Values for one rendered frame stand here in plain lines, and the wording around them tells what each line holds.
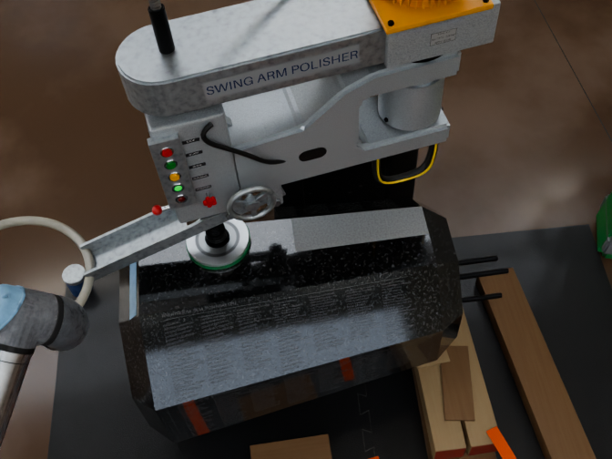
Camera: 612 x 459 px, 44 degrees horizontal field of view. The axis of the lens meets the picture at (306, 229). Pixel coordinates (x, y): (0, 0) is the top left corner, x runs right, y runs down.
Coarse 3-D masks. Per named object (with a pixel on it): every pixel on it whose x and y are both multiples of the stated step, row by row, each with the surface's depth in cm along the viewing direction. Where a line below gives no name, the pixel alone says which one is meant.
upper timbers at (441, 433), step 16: (464, 320) 305; (464, 336) 301; (416, 368) 298; (432, 368) 294; (480, 368) 293; (432, 384) 290; (480, 384) 289; (432, 400) 287; (480, 400) 286; (432, 416) 283; (480, 416) 282; (432, 432) 280; (448, 432) 280; (464, 432) 284; (480, 432) 279; (432, 448) 283; (448, 448) 276; (464, 448) 276; (480, 448) 279
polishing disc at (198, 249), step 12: (228, 228) 260; (240, 228) 259; (192, 240) 257; (204, 240) 257; (240, 240) 256; (192, 252) 255; (204, 252) 255; (216, 252) 254; (228, 252) 254; (240, 252) 254; (204, 264) 253; (216, 264) 252; (228, 264) 253
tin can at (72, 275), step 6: (72, 264) 337; (78, 264) 337; (66, 270) 335; (72, 270) 335; (78, 270) 334; (84, 270) 335; (66, 276) 333; (72, 276) 333; (78, 276) 333; (84, 276) 334; (66, 282) 332; (72, 282) 331; (78, 282) 332; (72, 288) 335; (78, 288) 335; (78, 294) 340
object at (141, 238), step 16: (240, 208) 238; (128, 224) 247; (144, 224) 248; (160, 224) 248; (176, 224) 246; (192, 224) 239; (208, 224) 240; (96, 240) 248; (112, 240) 250; (128, 240) 249; (144, 240) 247; (160, 240) 239; (176, 240) 242; (96, 256) 250; (112, 256) 248; (128, 256) 241; (144, 256) 243; (96, 272) 243
